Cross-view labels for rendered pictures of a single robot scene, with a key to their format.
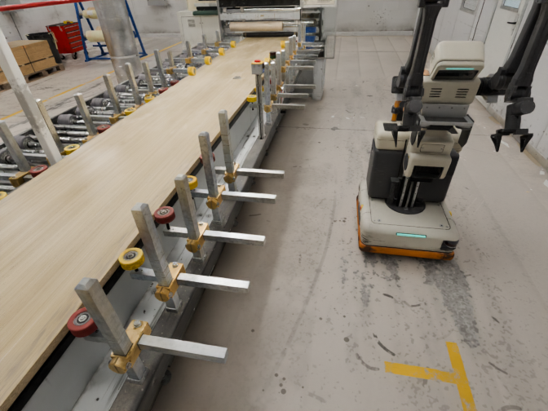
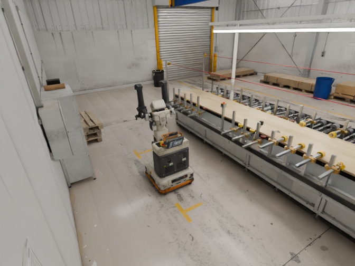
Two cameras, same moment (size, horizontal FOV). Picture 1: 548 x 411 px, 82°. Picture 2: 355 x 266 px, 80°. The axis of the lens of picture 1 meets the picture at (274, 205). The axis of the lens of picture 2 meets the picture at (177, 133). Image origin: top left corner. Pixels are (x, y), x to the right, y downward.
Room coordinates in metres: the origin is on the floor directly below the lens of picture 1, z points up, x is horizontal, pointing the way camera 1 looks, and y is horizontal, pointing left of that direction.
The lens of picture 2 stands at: (4.23, -2.80, 2.37)
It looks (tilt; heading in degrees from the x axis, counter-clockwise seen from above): 26 degrees down; 139
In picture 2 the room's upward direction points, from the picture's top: 2 degrees counter-clockwise
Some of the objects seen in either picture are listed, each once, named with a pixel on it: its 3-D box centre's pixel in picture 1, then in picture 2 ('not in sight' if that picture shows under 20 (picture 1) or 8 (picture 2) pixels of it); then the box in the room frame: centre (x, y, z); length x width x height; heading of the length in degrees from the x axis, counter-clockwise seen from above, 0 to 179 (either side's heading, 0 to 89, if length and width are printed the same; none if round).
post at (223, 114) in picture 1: (228, 156); (198, 107); (1.46, 0.22, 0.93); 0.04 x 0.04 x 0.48; 78
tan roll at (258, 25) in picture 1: (269, 26); not in sight; (5.35, -0.05, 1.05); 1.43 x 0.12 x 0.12; 78
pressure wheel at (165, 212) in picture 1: (166, 222); not in sight; (1.04, 0.45, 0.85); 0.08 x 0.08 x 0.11
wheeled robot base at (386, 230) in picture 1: (401, 215); (168, 172); (1.87, -0.96, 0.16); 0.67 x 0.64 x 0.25; 168
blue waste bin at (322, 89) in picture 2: not in sight; (323, 88); (2.19, 5.81, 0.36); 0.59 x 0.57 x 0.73; 78
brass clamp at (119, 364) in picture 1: (130, 346); not in sight; (0.50, 0.43, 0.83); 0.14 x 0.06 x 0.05; 168
